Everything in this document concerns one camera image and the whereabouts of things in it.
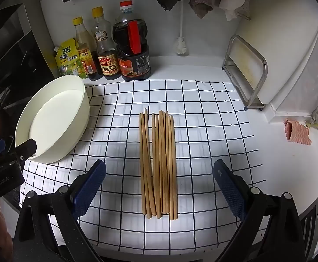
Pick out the metal cutting board rack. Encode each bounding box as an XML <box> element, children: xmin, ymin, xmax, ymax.
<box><xmin>222</xmin><ymin>34</ymin><xmax>267</xmax><ymax>110</ymax></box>

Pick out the white black-grid table mat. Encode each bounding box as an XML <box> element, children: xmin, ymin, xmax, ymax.
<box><xmin>19</xmin><ymin>80</ymin><xmax>267</xmax><ymax>254</ymax></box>

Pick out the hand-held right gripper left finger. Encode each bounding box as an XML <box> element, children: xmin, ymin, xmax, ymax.
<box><xmin>13</xmin><ymin>160</ymin><xmax>106</xmax><ymax>262</ymax></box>

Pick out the large red-capped soy sauce jug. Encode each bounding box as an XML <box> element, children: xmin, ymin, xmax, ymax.
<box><xmin>112</xmin><ymin>0</ymin><xmax>152</xmax><ymax>82</ymax></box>

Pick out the white dish brush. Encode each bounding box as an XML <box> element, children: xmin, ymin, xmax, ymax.
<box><xmin>174</xmin><ymin>1</ymin><xmax>187</xmax><ymax>56</ymax></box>

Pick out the pile of wooden chopsticks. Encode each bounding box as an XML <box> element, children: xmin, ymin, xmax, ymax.
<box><xmin>139</xmin><ymin>109</ymin><xmax>178</xmax><ymax>221</ymax></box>

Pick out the pink dishcloth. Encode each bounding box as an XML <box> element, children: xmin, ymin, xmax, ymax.
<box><xmin>284</xmin><ymin>119</ymin><xmax>312</xmax><ymax>146</ymax></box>

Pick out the slotted metal panel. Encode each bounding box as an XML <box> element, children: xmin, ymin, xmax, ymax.
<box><xmin>298</xmin><ymin>194</ymin><xmax>318</xmax><ymax>262</ymax></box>

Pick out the black range hood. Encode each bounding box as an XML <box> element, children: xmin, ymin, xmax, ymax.
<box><xmin>0</xmin><ymin>0</ymin><xmax>58</xmax><ymax>107</ymax></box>

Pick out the yellow seasoning pouch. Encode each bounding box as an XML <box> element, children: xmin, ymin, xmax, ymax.
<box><xmin>54</xmin><ymin>39</ymin><xmax>88</xmax><ymax>79</ymax></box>

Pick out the person's left forearm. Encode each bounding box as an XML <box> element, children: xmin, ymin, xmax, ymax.
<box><xmin>0</xmin><ymin>200</ymin><xmax>14</xmax><ymax>254</ymax></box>

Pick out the yellow-capped clear soy sauce bottle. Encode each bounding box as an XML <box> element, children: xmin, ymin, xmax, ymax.
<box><xmin>91</xmin><ymin>6</ymin><xmax>121</xmax><ymax>81</ymax></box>

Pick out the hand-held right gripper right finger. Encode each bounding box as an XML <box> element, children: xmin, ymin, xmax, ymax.
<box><xmin>213</xmin><ymin>159</ymin><xmax>305</xmax><ymax>262</ymax></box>

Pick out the yellowed cutting board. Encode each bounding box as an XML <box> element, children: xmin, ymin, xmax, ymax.
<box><xmin>228</xmin><ymin>39</ymin><xmax>262</xmax><ymax>89</ymax></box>

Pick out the yellow-capped vinegar bottle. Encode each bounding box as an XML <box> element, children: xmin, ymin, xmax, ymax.
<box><xmin>72</xmin><ymin>16</ymin><xmax>103</xmax><ymax>82</ymax></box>

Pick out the large white cutting board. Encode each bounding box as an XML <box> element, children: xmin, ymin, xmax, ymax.
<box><xmin>234</xmin><ymin>0</ymin><xmax>318</xmax><ymax>116</ymax></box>

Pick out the white round bowl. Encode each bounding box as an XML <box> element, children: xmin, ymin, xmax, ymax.
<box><xmin>15</xmin><ymin>75</ymin><xmax>90</xmax><ymax>164</ymax></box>

